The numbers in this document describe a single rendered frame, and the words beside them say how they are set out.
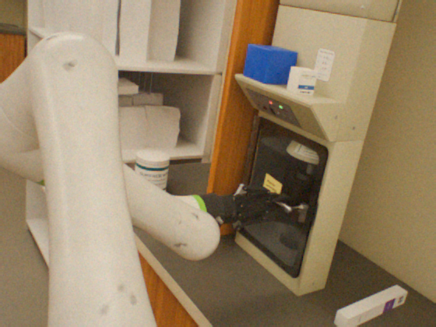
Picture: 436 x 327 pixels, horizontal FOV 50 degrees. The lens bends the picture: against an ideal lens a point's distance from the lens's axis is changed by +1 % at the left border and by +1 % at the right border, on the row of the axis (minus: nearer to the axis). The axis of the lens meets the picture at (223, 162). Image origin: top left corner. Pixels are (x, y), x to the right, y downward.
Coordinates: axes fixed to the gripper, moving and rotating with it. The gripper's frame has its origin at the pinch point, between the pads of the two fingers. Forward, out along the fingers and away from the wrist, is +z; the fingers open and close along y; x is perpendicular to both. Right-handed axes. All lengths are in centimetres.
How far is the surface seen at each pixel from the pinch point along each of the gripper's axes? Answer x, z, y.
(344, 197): -11.1, 14.5, 4.3
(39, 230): 199, -14, -106
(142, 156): 66, -10, -9
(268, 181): 8.9, 4.2, 2.0
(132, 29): 117, 5, 34
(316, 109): -11.7, -4.3, 29.4
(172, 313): 12.5, -21.5, -39.5
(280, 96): -0.2, -5.7, 29.8
